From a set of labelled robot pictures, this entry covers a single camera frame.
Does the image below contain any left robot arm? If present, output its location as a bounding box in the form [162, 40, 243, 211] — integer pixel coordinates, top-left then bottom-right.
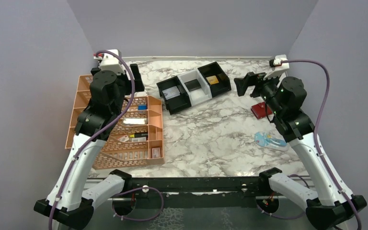
[34, 64, 144, 230]

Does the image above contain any silver card in bin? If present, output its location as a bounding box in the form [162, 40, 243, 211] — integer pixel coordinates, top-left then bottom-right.
[162, 86, 181, 100]

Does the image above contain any left black bin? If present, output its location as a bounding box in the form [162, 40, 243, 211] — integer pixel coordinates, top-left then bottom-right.
[157, 76, 191, 115]

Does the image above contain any blue plastic packaged item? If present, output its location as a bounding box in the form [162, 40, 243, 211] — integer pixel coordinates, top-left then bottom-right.
[254, 132, 289, 151]

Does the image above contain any blue item in organizer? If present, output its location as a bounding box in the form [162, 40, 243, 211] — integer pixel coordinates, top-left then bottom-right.
[138, 105, 147, 111]

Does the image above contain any red card holder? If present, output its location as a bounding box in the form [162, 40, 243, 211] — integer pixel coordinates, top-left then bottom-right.
[251, 102, 273, 119]

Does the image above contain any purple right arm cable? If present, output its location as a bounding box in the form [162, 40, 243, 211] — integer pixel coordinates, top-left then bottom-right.
[276, 59, 362, 230]

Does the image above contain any black card in bin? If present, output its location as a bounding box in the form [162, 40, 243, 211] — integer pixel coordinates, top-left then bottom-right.
[184, 79, 201, 92]

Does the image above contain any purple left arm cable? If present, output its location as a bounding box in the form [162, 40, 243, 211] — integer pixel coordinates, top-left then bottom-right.
[47, 50, 137, 230]

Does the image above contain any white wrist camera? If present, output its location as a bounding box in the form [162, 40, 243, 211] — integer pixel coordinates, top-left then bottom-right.
[93, 53, 125, 75]
[264, 55, 289, 80]

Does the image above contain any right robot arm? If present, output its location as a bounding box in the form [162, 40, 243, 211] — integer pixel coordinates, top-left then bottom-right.
[234, 72, 367, 230]

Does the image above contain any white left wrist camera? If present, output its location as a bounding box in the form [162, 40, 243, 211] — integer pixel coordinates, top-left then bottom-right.
[93, 53, 125, 75]

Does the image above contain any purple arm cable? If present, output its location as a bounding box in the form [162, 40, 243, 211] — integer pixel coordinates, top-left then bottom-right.
[47, 50, 137, 230]
[276, 59, 362, 230]

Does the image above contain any white middle bin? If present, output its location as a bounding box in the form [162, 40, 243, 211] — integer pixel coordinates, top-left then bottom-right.
[178, 69, 212, 106]

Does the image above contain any silver foil packet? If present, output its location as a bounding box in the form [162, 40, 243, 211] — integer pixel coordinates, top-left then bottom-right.
[122, 117, 148, 126]

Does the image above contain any orange plastic file organizer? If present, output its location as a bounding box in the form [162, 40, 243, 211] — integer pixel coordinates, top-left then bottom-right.
[65, 74, 165, 171]

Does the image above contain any right black bin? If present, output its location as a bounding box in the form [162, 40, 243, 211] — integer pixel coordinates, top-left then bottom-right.
[197, 62, 231, 98]

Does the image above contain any small pink card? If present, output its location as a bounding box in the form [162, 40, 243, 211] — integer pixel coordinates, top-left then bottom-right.
[151, 148, 161, 158]

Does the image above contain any black mounting rail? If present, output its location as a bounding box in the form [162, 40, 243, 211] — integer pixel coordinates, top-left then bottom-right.
[101, 176, 286, 210]

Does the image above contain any black bin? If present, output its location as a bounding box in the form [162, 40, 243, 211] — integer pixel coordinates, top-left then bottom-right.
[157, 76, 191, 115]
[197, 62, 231, 98]

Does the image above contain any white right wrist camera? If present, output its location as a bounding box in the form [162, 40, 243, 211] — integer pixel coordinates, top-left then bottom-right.
[264, 55, 289, 80]

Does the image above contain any gold card in bin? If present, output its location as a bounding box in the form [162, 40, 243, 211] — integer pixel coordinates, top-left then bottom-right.
[206, 75, 219, 85]

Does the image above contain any yellow black marker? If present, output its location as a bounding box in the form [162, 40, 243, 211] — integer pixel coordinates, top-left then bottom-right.
[129, 132, 148, 138]

